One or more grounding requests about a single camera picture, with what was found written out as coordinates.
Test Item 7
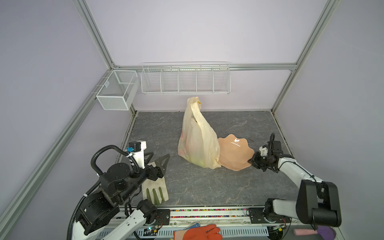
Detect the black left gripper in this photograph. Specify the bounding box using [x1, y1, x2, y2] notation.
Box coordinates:
[117, 150, 170, 203]

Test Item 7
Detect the translucent banana print plastic bag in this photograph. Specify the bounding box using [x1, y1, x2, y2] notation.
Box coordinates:
[178, 97, 221, 169]

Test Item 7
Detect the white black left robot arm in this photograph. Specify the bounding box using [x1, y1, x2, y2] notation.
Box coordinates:
[66, 142, 171, 240]

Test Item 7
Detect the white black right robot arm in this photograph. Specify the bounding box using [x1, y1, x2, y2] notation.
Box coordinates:
[248, 133, 342, 227]

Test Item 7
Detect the peach wavy fruit bowl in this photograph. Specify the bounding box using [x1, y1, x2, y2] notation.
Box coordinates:
[218, 134, 255, 172]

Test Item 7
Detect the cream green fingered glove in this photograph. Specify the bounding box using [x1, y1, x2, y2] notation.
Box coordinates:
[142, 177, 169, 206]

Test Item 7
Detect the white mesh box basket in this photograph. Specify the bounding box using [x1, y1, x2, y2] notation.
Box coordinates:
[96, 70, 140, 111]

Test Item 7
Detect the orange work glove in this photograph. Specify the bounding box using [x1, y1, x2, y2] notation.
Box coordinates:
[174, 225, 223, 240]

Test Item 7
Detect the purple pink brush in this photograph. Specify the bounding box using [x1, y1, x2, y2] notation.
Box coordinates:
[293, 226, 337, 240]

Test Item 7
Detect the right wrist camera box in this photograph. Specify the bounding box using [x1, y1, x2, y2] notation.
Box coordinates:
[259, 146, 269, 157]

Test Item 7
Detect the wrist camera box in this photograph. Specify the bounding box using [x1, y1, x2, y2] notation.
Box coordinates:
[259, 146, 269, 157]
[126, 141, 147, 169]

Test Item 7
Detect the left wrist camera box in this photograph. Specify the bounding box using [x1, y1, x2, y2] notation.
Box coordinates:
[126, 141, 147, 169]

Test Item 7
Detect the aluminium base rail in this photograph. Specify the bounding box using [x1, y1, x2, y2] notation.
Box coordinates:
[86, 204, 337, 229]

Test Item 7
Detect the white wire wall shelf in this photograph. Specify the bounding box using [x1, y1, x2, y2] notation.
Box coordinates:
[141, 62, 232, 95]

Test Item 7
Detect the aluminium corner frame post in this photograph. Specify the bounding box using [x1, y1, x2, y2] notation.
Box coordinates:
[73, 0, 116, 69]

